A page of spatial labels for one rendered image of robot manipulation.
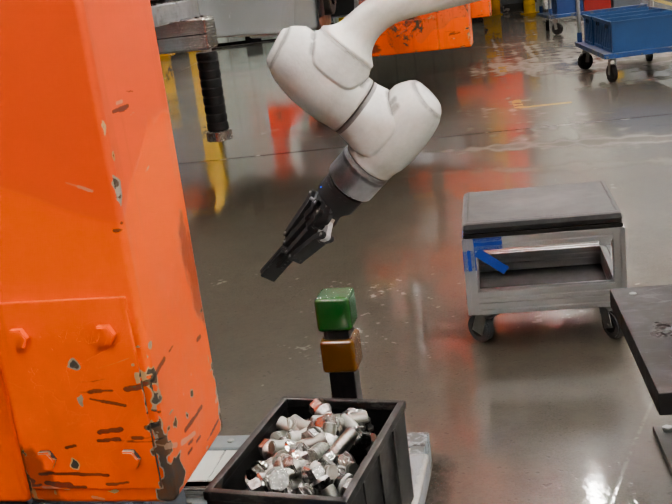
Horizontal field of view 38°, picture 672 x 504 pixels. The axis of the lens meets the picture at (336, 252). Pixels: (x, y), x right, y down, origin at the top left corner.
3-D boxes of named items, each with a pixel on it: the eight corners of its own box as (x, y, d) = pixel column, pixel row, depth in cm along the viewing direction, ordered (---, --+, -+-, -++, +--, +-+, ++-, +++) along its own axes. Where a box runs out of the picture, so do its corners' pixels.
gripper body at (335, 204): (369, 209, 165) (336, 246, 169) (360, 179, 171) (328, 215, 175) (334, 191, 161) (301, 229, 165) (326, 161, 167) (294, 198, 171)
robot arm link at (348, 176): (383, 157, 169) (362, 180, 172) (342, 134, 165) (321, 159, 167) (395, 189, 162) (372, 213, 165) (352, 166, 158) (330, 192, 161)
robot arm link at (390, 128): (395, 166, 169) (335, 120, 166) (455, 101, 162) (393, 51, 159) (391, 194, 160) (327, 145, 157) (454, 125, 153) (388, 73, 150)
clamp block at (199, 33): (168, 51, 165) (162, 19, 163) (219, 46, 163) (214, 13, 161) (157, 55, 160) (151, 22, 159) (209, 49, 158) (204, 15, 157)
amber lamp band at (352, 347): (330, 360, 114) (325, 328, 113) (363, 359, 114) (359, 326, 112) (322, 374, 111) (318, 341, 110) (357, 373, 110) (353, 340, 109)
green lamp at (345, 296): (324, 320, 113) (320, 287, 112) (358, 318, 112) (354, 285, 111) (317, 333, 109) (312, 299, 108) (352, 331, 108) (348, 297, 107)
